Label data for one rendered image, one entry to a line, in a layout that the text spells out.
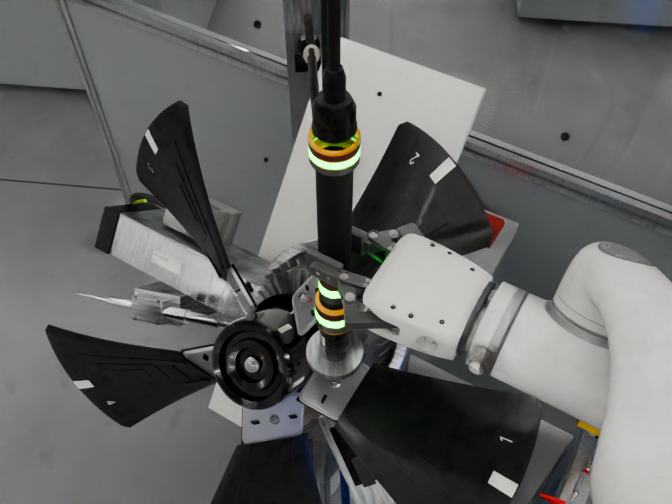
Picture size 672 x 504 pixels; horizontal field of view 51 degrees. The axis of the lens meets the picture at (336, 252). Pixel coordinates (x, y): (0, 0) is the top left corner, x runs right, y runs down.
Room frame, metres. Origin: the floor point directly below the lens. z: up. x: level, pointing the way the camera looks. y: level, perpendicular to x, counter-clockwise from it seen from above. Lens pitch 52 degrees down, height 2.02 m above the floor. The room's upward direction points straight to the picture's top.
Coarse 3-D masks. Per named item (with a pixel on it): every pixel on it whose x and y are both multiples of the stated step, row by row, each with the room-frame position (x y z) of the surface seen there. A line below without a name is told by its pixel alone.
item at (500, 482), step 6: (492, 474) 0.30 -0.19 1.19; (498, 474) 0.30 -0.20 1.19; (492, 480) 0.29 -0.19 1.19; (498, 480) 0.29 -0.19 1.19; (504, 480) 0.29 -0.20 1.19; (510, 480) 0.29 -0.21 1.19; (498, 486) 0.29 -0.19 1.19; (504, 486) 0.29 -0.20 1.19; (510, 486) 0.29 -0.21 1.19; (516, 486) 0.29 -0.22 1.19; (504, 492) 0.28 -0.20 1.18; (510, 492) 0.28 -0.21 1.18
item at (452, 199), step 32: (416, 128) 0.66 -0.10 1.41; (384, 160) 0.65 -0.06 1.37; (384, 192) 0.60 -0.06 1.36; (416, 192) 0.57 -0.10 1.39; (448, 192) 0.55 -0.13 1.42; (352, 224) 0.59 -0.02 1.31; (384, 224) 0.55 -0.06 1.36; (416, 224) 0.53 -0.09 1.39; (448, 224) 0.51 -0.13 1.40; (480, 224) 0.50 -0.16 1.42; (352, 256) 0.53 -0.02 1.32
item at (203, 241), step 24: (168, 120) 0.69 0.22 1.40; (144, 144) 0.72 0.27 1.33; (168, 144) 0.68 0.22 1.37; (192, 144) 0.65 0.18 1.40; (144, 168) 0.72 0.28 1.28; (168, 168) 0.67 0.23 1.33; (192, 168) 0.63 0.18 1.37; (168, 192) 0.68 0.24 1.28; (192, 192) 0.62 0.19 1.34; (192, 216) 0.62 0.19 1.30; (216, 240) 0.57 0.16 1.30; (216, 264) 0.58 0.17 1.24
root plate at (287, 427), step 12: (276, 408) 0.42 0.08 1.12; (288, 408) 0.42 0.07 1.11; (300, 408) 0.43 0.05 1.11; (252, 420) 0.40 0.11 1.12; (264, 420) 0.40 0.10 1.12; (288, 420) 0.41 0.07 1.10; (300, 420) 0.41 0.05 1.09; (252, 432) 0.39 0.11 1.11; (264, 432) 0.39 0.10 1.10; (276, 432) 0.39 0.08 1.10; (288, 432) 0.40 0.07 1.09; (300, 432) 0.40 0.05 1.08
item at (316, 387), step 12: (360, 372) 0.44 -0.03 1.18; (312, 384) 0.42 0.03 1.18; (324, 384) 0.42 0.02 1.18; (348, 384) 0.42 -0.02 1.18; (300, 396) 0.41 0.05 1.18; (312, 396) 0.41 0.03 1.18; (336, 396) 0.41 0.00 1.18; (348, 396) 0.41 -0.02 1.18; (324, 408) 0.39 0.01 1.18; (336, 408) 0.39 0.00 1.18
